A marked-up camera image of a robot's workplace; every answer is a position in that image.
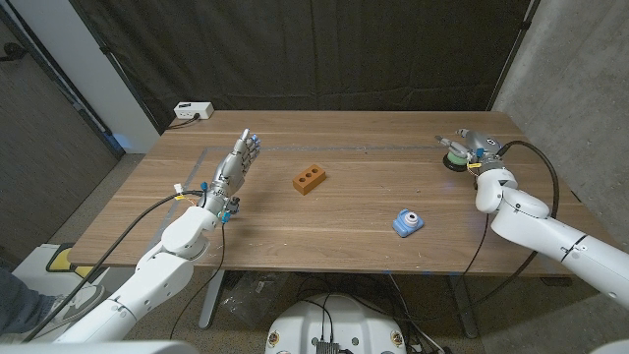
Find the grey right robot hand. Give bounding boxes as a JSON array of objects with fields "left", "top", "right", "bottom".
[{"left": 433, "top": 128, "right": 507, "bottom": 177}]

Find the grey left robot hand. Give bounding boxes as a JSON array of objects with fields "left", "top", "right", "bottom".
[{"left": 199, "top": 128, "right": 262, "bottom": 223}]

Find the green push button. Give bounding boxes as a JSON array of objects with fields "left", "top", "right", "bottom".
[{"left": 442, "top": 148, "right": 473, "bottom": 173}]

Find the orange brick block with holes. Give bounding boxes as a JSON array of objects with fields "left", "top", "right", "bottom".
[{"left": 292, "top": 163, "right": 328, "bottom": 197}]

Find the white power strip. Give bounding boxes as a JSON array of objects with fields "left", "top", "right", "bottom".
[{"left": 173, "top": 101, "right": 215, "bottom": 121}]

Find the clear plastic bag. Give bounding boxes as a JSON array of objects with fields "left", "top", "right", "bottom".
[{"left": 218, "top": 270, "right": 291, "bottom": 328}]

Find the white table leg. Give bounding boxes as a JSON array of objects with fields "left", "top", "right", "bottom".
[{"left": 198, "top": 268, "right": 227, "bottom": 329}]

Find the black backdrop curtain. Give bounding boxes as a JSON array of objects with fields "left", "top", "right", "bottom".
[{"left": 68, "top": 0, "right": 542, "bottom": 135}]

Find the grey table leg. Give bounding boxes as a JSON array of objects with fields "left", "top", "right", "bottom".
[{"left": 446, "top": 274, "right": 480, "bottom": 339}]

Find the white robot torso base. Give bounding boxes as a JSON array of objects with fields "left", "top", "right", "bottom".
[{"left": 264, "top": 293, "right": 408, "bottom": 354}]

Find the yellow black floor pedal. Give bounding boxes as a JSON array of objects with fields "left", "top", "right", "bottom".
[{"left": 45, "top": 242, "right": 95, "bottom": 279}]

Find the grey sneaker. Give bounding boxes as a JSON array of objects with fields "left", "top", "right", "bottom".
[{"left": 48, "top": 283, "right": 106, "bottom": 326}]

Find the person leg in jeans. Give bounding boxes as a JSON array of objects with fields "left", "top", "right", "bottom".
[{"left": 0, "top": 268, "right": 56, "bottom": 336}]

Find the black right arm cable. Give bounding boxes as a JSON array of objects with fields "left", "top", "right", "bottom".
[{"left": 471, "top": 140, "right": 561, "bottom": 309}]

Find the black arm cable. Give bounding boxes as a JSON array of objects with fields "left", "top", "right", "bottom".
[
  {"left": 471, "top": 140, "right": 561, "bottom": 309},
  {"left": 21, "top": 190, "right": 204, "bottom": 343}
]

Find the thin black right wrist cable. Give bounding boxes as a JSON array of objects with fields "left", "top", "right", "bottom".
[{"left": 460, "top": 212, "right": 490, "bottom": 276}]

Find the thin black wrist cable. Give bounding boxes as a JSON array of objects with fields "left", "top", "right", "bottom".
[
  {"left": 168, "top": 221, "right": 227, "bottom": 340},
  {"left": 460, "top": 212, "right": 490, "bottom": 276}
]

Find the blue toy camera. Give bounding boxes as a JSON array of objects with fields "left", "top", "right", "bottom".
[{"left": 391, "top": 207, "right": 426, "bottom": 239}]

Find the thin black left wrist cable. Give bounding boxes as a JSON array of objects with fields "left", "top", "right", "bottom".
[{"left": 168, "top": 221, "right": 227, "bottom": 340}]

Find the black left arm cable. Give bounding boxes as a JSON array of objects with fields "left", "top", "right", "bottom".
[{"left": 21, "top": 190, "right": 204, "bottom": 343}]

